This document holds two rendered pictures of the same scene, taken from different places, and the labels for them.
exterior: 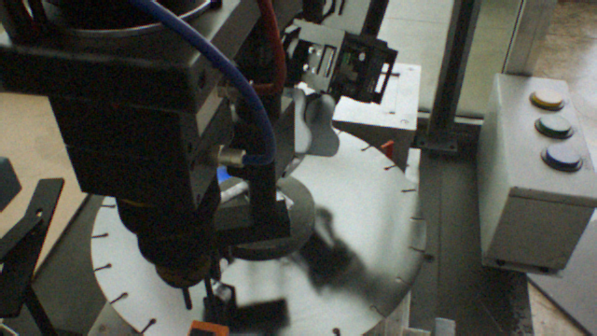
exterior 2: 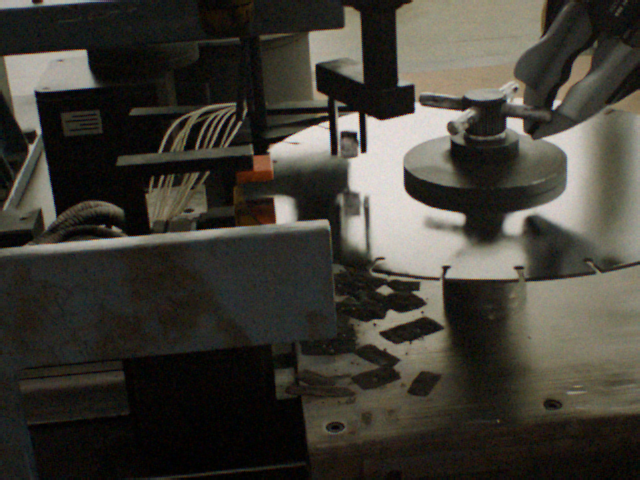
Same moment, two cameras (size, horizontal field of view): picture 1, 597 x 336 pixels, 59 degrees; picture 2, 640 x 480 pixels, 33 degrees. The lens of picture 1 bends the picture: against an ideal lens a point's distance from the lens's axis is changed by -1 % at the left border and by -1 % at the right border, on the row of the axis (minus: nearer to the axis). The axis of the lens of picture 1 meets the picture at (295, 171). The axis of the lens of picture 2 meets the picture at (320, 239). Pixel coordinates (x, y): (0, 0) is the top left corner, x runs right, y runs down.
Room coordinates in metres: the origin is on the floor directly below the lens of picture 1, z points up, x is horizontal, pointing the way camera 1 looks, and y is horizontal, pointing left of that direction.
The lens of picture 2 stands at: (0.08, -0.59, 1.22)
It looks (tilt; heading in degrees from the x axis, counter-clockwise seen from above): 24 degrees down; 74
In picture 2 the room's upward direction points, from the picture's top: 4 degrees counter-clockwise
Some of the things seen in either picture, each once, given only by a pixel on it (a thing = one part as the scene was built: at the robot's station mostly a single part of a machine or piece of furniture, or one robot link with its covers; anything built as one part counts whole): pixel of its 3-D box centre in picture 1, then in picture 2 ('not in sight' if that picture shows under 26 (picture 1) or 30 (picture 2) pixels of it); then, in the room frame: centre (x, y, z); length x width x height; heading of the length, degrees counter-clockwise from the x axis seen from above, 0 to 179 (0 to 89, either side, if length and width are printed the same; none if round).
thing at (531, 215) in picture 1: (527, 167); not in sight; (0.60, -0.35, 0.82); 0.28 x 0.11 x 0.15; 167
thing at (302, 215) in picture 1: (259, 203); (484, 153); (0.38, 0.03, 0.96); 0.11 x 0.11 x 0.03
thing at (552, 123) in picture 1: (553, 128); not in sight; (0.59, -0.36, 0.90); 0.04 x 0.04 x 0.02
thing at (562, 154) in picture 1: (561, 159); not in sight; (0.53, -0.34, 0.90); 0.04 x 0.04 x 0.02
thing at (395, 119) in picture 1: (354, 129); not in sight; (0.69, -0.10, 0.82); 0.18 x 0.18 x 0.15; 77
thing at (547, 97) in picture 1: (547, 101); not in sight; (0.66, -0.38, 0.90); 0.04 x 0.04 x 0.02
